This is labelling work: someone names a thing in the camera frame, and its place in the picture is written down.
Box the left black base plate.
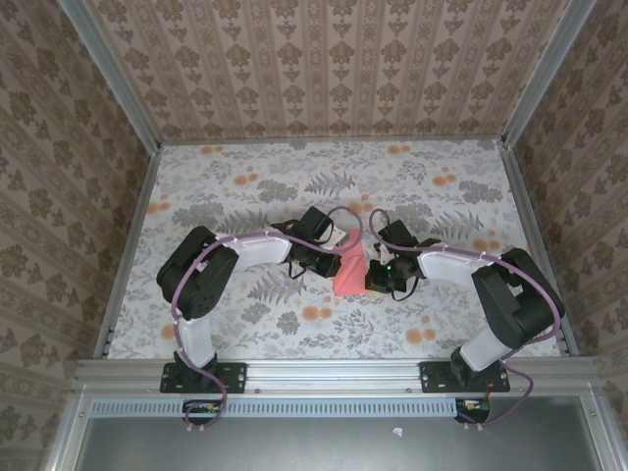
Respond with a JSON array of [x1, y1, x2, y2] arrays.
[[160, 361, 247, 395]]

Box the aluminium side rail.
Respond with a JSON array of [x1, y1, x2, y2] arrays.
[[92, 144, 163, 358], [499, 139, 581, 357]]

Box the aluminium lower frame strut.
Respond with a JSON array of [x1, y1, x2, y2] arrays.
[[46, 387, 94, 471], [581, 392, 619, 471]]

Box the grey slotted cable duct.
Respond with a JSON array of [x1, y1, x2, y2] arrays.
[[90, 396, 457, 419]]

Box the pink cloth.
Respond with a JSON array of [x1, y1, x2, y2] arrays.
[[331, 227, 369, 297]]

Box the floral table cover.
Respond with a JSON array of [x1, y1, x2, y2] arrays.
[[105, 139, 563, 360]]

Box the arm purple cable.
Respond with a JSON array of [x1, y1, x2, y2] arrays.
[[172, 204, 364, 434], [369, 208, 566, 429]]

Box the aluminium corner post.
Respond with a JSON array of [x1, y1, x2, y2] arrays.
[[500, 0, 599, 148], [57, 0, 163, 154]]

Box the small connector board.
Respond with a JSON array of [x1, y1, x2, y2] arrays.
[[454, 396, 493, 424], [182, 399, 223, 427]]

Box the aluminium table edge rail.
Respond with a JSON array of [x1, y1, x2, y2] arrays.
[[157, 136, 506, 146]]

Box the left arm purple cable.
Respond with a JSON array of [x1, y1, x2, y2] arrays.
[[172, 204, 364, 434]]

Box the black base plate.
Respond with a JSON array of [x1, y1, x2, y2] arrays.
[[419, 361, 511, 393], [160, 361, 247, 395]]

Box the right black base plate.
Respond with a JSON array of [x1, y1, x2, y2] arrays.
[[419, 361, 511, 393]]

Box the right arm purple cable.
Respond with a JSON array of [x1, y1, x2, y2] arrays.
[[369, 208, 566, 429]]

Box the grey metal panel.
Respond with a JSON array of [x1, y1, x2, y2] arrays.
[[73, 414, 598, 471]]

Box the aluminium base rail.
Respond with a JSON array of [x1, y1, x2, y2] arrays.
[[73, 356, 601, 394]]

